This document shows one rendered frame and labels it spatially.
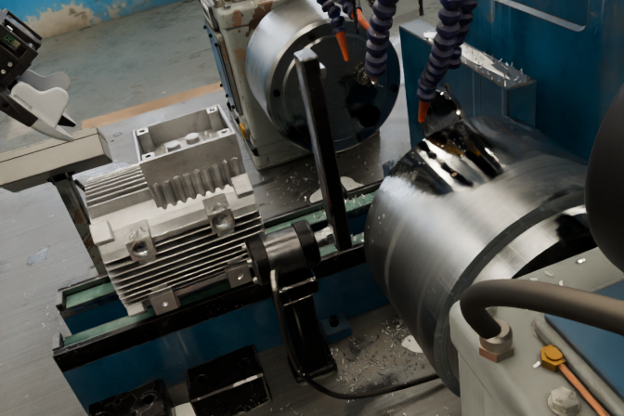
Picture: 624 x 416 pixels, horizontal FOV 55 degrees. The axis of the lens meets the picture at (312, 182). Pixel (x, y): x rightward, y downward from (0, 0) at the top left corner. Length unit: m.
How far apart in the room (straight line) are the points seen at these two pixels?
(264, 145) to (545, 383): 0.99
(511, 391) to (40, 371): 0.81
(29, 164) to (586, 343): 0.86
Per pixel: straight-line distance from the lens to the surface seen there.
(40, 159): 1.05
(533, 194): 0.53
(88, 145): 1.03
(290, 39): 1.00
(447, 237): 0.53
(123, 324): 0.87
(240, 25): 1.20
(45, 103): 0.79
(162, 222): 0.76
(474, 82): 0.81
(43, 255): 1.32
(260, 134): 1.29
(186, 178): 0.75
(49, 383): 1.04
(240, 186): 0.75
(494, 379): 0.40
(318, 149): 0.66
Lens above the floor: 1.47
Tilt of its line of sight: 32 degrees down
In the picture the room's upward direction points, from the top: 12 degrees counter-clockwise
